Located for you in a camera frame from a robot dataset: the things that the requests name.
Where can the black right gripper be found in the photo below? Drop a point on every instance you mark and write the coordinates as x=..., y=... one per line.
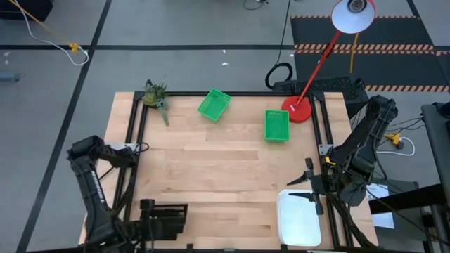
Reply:
x=323, y=186

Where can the black equipment case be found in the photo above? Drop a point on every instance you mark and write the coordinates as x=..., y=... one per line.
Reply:
x=24, y=8

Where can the black stand beam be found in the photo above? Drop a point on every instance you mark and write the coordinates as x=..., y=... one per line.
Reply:
x=404, y=200

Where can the black hazard-striped floor mat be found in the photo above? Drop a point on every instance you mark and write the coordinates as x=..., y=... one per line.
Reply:
x=386, y=66

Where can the green slotted plastic basket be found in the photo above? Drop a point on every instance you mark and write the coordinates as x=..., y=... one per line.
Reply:
x=214, y=105
x=277, y=124
x=277, y=141

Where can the blue-grey floor object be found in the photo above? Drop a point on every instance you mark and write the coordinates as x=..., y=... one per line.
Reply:
x=8, y=77

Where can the silver mounting plate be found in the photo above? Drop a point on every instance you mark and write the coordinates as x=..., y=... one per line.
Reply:
x=121, y=145
x=325, y=149

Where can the black aluminium table frame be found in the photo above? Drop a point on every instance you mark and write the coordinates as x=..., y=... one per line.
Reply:
x=246, y=94

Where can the potted succulent plant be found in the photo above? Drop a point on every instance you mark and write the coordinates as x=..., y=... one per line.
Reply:
x=154, y=96

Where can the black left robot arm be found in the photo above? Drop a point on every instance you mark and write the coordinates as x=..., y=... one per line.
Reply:
x=91, y=189

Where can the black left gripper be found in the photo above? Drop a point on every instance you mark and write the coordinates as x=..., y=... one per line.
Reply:
x=147, y=221

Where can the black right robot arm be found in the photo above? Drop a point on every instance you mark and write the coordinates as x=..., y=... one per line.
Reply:
x=362, y=140

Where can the white paper sheet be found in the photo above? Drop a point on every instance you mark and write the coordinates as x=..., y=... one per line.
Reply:
x=381, y=211

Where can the black slotted plastic basket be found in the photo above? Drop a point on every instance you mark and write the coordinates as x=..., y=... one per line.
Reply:
x=172, y=225

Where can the yellow power plug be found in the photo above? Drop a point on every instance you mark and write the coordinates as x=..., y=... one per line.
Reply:
x=394, y=140

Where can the white plastic basket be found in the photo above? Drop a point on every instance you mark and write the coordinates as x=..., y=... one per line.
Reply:
x=299, y=225

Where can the red desk lamp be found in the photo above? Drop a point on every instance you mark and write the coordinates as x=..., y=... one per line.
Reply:
x=353, y=17

